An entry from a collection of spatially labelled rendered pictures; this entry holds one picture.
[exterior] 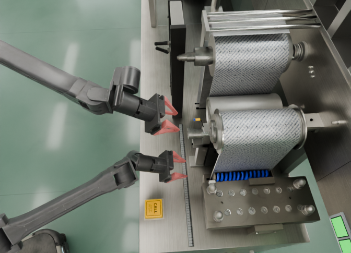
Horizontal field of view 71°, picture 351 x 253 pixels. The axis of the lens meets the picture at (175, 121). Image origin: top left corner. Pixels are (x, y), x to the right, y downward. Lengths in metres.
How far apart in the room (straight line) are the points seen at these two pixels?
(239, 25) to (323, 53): 0.27
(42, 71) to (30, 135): 1.84
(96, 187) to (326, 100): 0.75
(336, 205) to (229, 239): 0.41
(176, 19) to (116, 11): 2.63
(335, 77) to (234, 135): 0.33
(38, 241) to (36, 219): 1.09
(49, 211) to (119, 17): 2.80
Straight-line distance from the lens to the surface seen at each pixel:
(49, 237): 1.90
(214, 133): 0.77
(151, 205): 1.06
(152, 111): 0.67
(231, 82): 0.90
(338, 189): 0.88
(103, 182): 0.82
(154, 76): 1.40
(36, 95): 2.79
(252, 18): 0.87
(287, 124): 0.82
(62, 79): 0.70
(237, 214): 0.96
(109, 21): 3.31
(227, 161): 0.89
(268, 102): 0.94
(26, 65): 0.76
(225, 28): 0.81
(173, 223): 1.07
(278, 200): 1.02
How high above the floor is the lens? 1.95
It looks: 59 degrees down
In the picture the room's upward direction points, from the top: straight up
